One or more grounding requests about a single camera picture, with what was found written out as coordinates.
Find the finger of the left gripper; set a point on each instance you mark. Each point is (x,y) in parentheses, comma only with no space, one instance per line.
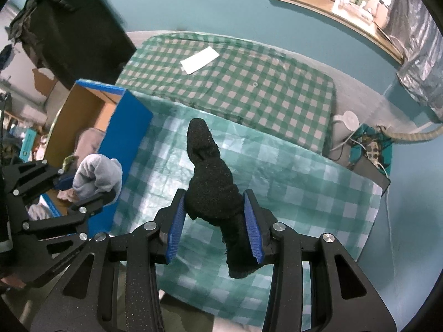
(35,178)
(67,227)

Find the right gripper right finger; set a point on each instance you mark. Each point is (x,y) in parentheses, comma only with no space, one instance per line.
(342,297)

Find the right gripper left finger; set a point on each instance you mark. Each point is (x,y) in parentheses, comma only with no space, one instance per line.
(85,297)

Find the light grey sock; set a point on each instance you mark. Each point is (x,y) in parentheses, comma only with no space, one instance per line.
(98,174)

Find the black sock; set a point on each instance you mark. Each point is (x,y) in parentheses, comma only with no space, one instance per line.
(213,197)

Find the white blue striped plastic bag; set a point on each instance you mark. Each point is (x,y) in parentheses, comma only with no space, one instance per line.
(39,212)

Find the green knitted scrubber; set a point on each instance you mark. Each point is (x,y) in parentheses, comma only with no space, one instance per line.
(69,161)

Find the grey fleece cloth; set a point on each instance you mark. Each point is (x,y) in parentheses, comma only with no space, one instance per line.
(87,143)

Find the person's left hand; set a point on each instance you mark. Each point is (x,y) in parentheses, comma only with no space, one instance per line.
(12,281)

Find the teal box on floor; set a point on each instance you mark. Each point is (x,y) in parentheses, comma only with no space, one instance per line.
(27,145)

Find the cardboard box blue trim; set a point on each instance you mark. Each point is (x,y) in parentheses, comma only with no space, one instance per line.
(115,111)

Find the light green checkered tablecloth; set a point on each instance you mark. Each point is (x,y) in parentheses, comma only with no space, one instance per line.
(304,190)

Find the black hanging garment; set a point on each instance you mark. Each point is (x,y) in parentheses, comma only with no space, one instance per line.
(75,39)

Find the white plastic jug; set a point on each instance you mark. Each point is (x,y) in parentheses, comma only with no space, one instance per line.
(343,127)

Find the white paper envelope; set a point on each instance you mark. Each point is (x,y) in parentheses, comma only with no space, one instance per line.
(199,60)

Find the dark green checkered tablecloth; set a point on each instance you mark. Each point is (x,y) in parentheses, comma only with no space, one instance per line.
(249,83)

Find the silver foil curtain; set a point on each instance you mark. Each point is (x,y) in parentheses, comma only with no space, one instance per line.
(413,31)

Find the wooden window sill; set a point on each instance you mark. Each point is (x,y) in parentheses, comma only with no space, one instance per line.
(352,21)

